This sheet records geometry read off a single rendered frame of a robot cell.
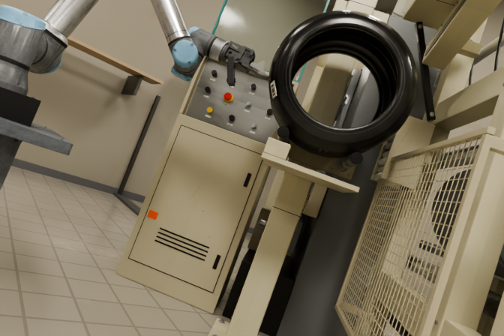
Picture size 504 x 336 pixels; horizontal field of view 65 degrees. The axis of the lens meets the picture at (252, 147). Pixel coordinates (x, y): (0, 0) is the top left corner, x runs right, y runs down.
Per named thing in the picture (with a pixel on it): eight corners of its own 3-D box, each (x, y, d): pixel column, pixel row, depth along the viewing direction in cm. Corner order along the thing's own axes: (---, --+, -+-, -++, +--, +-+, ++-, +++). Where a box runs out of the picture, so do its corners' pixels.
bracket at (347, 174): (266, 150, 181) (274, 130, 182) (349, 180, 177) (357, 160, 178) (266, 149, 178) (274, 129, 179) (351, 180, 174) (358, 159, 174)
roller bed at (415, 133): (370, 179, 189) (390, 121, 191) (400, 190, 187) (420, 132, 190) (380, 177, 169) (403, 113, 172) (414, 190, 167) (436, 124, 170)
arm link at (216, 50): (207, 53, 156) (211, 61, 166) (218, 58, 155) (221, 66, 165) (217, 34, 157) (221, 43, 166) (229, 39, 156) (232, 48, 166)
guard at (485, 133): (334, 307, 173) (385, 159, 179) (338, 309, 173) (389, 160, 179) (391, 427, 84) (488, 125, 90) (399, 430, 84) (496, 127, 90)
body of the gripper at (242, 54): (256, 51, 155) (229, 38, 157) (246, 70, 155) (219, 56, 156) (257, 57, 163) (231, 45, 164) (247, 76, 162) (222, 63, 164)
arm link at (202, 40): (184, 50, 166) (196, 30, 167) (210, 63, 165) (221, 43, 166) (179, 41, 157) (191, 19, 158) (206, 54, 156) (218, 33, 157)
